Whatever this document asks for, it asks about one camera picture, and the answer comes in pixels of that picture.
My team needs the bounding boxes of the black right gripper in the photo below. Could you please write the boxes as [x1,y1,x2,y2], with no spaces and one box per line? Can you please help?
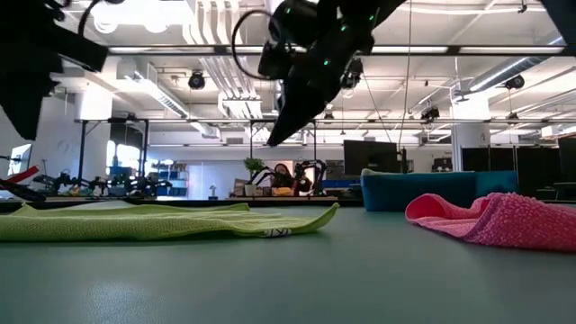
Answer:
[265,26,374,148]

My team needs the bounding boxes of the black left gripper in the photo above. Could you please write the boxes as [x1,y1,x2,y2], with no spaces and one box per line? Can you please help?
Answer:
[0,0,109,140]

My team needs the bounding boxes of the lime green microfiber towel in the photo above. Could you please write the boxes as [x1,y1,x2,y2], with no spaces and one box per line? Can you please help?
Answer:
[0,202,341,243]

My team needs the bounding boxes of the pink microfiber towel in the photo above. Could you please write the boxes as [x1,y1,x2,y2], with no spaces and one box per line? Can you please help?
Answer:
[404,191,576,253]

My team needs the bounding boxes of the white-screen monitor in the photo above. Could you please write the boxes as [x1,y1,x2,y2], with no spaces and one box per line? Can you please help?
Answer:
[8,143,34,175]

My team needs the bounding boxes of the person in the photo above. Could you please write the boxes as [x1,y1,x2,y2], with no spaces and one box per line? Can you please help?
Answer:
[269,163,311,197]

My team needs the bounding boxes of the potted green plant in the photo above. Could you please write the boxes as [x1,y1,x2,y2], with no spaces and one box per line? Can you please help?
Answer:
[243,157,266,198]

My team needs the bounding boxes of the red bar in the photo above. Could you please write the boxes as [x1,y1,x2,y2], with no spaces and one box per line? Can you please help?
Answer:
[7,165,41,184]

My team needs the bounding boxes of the wooden distant table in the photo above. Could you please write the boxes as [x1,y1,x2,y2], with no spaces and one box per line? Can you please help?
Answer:
[229,195,339,203]

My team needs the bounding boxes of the large black monitor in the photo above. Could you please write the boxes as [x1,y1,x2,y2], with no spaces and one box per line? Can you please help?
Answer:
[343,139,400,176]

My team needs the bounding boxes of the blue storage shelf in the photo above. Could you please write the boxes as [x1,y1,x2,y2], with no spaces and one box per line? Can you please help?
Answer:
[151,162,190,195]

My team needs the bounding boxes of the blue plastic bin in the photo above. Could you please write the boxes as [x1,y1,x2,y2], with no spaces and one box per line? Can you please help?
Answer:
[359,168,519,213]

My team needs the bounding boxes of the small black monitor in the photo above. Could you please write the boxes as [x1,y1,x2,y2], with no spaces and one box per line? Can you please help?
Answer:
[432,157,454,174]

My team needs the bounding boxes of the green table mat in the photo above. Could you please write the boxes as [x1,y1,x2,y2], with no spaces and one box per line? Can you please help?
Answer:
[0,204,576,324]

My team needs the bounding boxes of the black partition panels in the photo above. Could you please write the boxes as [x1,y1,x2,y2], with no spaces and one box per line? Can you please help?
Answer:
[461,137,576,186]

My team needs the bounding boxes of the black gantry frame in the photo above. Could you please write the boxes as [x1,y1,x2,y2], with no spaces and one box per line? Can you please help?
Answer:
[76,117,150,186]
[248,118,318,181]

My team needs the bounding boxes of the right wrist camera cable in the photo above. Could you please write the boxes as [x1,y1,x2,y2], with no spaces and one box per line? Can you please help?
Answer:
[230,8,289,82]

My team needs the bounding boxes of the black overhead frame bar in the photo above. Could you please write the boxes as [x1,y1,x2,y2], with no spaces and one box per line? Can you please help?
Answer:
[105,43,576,58]

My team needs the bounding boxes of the silver ventilation duct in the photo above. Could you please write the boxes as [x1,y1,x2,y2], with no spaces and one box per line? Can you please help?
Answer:
[467,35,568,94]

